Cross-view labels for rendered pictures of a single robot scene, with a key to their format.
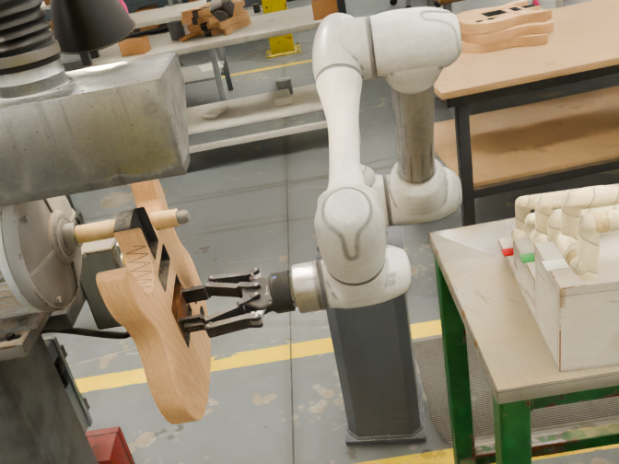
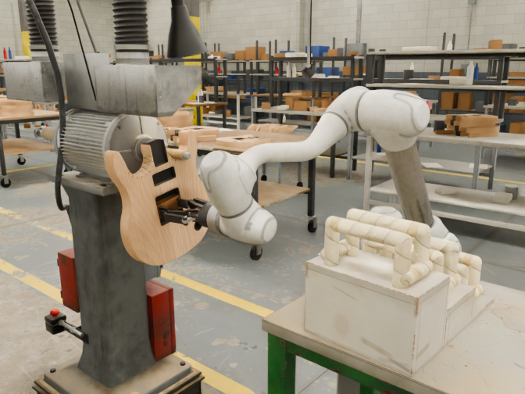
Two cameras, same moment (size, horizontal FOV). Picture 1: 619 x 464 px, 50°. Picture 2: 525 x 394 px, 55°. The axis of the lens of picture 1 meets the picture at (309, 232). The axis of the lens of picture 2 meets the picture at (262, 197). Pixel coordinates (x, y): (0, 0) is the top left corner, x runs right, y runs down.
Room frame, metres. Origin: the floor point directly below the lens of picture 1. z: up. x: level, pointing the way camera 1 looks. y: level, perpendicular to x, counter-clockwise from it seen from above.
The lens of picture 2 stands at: (-0.05, -0.93, 1.52)
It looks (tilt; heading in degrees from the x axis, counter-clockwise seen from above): 14 degrees down; 37
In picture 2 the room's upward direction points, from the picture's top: straight up
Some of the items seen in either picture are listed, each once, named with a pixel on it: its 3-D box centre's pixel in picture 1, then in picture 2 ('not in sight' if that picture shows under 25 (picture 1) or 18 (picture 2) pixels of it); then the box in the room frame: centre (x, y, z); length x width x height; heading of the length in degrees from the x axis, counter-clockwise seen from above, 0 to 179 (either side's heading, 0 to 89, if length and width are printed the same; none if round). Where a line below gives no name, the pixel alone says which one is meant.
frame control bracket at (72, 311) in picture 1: (74, 297); not in sight; (1.27, 0.53, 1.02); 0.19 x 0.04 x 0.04; 177
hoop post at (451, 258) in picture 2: not in sight; (450, 266); (1.09, -0.62, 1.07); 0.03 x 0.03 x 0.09
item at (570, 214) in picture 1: (571, 226); (352, 234); (0.95, -0.43, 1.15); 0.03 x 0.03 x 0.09
